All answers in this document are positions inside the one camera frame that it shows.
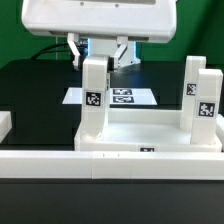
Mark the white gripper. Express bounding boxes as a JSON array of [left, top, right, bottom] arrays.
[[21, 0, 177, 72]]

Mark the white desk tabletop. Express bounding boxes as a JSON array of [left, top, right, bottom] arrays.
[[74, 108, 222, 153]]

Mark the white front fence bar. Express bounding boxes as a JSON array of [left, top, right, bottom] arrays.
[[0, 150, 224, 180]]

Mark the white left fence block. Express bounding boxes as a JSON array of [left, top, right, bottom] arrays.
[[0, 111, 12, 143]]

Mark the black cable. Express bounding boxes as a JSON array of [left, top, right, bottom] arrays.
[[30, 41, 88, 60]]

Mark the white fence block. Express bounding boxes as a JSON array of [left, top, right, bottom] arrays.
[[216, 114, 224, 152], [0, 111, 12, 143]]

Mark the white right fence block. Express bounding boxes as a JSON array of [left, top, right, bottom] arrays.
[[216, 114, 224, 152]]

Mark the fiducial marker sheet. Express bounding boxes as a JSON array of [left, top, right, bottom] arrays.
[[63, 87, 157, 106]]

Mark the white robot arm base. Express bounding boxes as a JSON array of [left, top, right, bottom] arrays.
[[87, 38, 141, 67]]

